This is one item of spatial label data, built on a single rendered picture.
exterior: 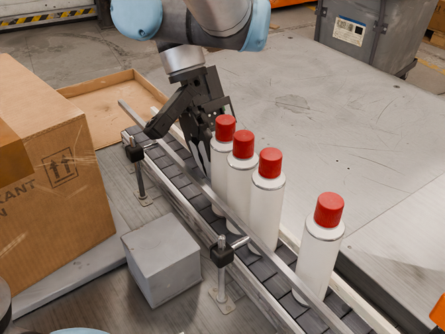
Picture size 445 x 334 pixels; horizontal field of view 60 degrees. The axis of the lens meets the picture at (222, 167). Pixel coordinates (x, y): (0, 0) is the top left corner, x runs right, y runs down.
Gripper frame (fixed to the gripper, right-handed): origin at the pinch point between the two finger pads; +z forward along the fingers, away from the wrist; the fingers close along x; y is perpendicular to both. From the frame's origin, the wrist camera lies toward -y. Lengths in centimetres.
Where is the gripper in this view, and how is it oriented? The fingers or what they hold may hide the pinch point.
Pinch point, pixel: (209, 178)
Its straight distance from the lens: 73.5
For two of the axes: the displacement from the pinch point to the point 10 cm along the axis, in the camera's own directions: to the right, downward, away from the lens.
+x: -5.0, -0.7, 8.6
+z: 2.9, 9.3, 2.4
